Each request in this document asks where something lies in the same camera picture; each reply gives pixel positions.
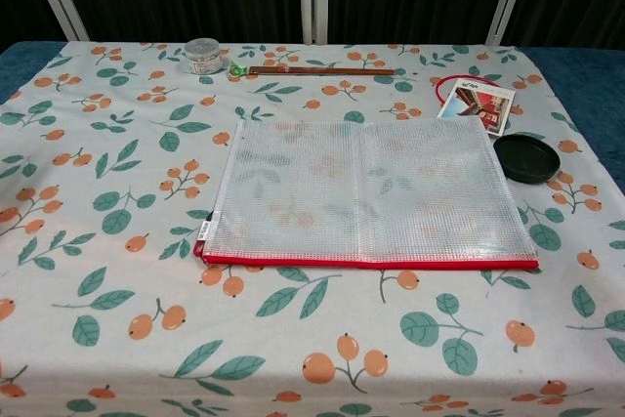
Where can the clear mesh zipper pouch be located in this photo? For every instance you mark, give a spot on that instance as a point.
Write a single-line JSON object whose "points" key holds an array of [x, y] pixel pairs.
{"points": [[366, 192]]}

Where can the brown wooden chopstick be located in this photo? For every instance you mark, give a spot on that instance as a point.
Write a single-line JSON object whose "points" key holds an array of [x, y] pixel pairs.
{"points": [[303, 66], [342, 70]]}

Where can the red rubber band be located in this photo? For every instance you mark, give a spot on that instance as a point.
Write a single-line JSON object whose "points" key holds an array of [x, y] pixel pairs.
{"points": [[438, 90]]}

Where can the small clear plastic jar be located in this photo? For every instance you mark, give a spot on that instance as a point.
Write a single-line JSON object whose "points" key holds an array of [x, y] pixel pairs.
{"points": [[202, 56]]}

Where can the red building postcard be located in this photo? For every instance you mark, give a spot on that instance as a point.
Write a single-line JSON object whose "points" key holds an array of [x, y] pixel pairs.
{"points": [[483, 102]]}

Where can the floral white tablecloth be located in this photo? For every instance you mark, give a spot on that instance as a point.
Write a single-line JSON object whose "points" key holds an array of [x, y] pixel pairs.
{"points": [[146, 290]]}

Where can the black round lid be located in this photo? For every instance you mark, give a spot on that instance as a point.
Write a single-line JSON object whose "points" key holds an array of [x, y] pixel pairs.
{"points": [[527, 158]]}

